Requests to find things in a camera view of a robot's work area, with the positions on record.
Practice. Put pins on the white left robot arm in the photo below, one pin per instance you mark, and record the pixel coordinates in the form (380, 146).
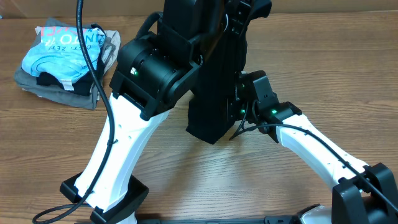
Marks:
(197, 46)

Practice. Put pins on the grey folded garment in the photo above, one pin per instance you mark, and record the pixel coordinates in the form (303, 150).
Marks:
(53, 92)

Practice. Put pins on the black t-shirt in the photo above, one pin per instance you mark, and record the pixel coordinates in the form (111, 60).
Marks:
(207, 112)

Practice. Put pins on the light blue printed t-shirt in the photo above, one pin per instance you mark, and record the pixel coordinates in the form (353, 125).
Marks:
(59, 54)

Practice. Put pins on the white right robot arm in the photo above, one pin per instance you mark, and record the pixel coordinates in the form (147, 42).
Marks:
(360, 193)

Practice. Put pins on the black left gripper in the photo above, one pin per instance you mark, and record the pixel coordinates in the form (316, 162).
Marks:
(237, 14)

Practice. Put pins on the black folded garment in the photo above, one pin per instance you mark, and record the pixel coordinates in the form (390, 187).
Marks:
(94, 41)

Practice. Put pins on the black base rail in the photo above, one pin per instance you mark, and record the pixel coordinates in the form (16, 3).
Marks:
(217, 221)

